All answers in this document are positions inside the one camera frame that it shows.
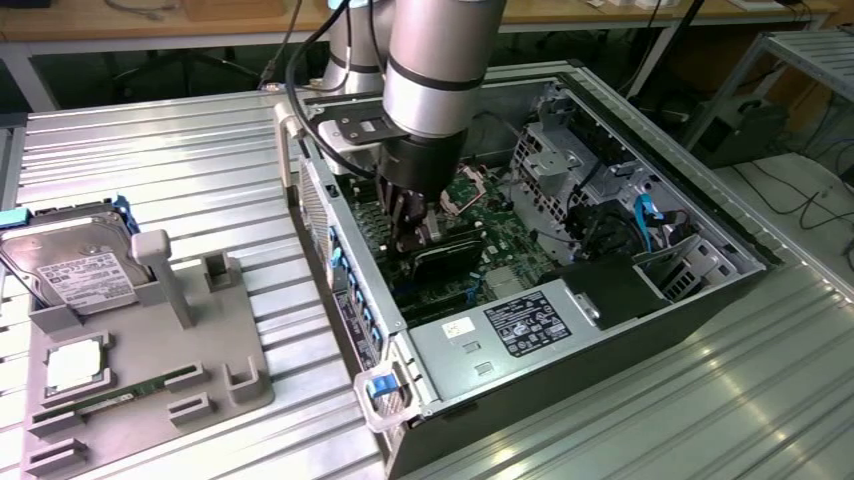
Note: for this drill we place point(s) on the silver drive cage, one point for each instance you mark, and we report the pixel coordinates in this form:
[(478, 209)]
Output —
[(554, 165)]

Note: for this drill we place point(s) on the silver CPU chip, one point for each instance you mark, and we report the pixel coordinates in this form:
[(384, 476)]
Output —
[(77, 365)]

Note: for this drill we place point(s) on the green motherboard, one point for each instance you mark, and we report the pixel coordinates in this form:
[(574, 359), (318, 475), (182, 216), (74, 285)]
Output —
[(521, 240)]

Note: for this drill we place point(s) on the silver power supply unit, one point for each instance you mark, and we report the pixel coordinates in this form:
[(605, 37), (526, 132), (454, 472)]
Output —
[(461, 360)]

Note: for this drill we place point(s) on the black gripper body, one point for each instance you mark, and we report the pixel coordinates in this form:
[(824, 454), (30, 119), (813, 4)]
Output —
[(421, 162)]

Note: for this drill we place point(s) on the graphics card with metal bracket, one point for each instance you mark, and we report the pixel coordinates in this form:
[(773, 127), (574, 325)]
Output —
[(448, 260)]

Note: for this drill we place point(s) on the grey plastic parts rack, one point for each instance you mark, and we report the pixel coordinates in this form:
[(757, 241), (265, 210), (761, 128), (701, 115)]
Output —
[(134, 425)]

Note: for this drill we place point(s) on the metal slat shelf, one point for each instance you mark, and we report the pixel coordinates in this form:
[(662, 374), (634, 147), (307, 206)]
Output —
[(815, 55)]

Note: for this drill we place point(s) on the silver disk bay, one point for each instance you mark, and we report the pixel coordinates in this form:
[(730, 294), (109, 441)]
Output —
[(688, 270)]

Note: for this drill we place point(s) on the open black PC case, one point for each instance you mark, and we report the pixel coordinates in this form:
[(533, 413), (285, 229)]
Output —
[(568, 380)]

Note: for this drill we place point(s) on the blue slot clip strip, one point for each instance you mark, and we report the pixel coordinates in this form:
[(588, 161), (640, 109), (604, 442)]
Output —
[(361, 300)]

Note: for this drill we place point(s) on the black stand legs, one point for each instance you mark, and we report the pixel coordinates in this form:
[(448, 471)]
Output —
[(194, 57)]

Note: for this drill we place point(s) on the blue case latch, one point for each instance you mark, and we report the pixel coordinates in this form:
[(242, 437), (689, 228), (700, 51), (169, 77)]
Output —
[(384, 386)]

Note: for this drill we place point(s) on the black plastic shroud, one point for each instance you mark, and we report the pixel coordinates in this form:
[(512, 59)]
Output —
[(601, 285)]

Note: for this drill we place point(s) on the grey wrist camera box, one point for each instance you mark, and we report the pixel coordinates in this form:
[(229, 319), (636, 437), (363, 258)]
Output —
[(347, 145)]

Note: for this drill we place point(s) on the silver hard disk drive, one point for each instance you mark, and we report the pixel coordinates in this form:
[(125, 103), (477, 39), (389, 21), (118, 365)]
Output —
[(74, 270)]

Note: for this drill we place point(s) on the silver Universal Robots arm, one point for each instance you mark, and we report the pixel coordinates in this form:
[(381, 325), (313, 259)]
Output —
[(434, 75)]

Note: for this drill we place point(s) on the black floor device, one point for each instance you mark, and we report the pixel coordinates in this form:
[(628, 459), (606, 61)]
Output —
[(748, 135)]

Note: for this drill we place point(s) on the open metal socket cover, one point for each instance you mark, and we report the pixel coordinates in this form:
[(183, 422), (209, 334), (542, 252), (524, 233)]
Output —
[(468, 192)]

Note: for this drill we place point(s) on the blue disk caddy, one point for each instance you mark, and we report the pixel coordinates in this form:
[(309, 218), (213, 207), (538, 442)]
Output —
[(14, 219)]

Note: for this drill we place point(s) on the green loose RAM stick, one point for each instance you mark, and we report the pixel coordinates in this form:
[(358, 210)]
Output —
[(121, 395)]

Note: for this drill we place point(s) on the wooden desk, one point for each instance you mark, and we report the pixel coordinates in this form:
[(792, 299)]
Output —
[(81, 27)]

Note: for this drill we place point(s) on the silver chipset heatsink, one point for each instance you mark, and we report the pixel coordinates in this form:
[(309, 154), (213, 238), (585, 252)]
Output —
[(508, 281)]

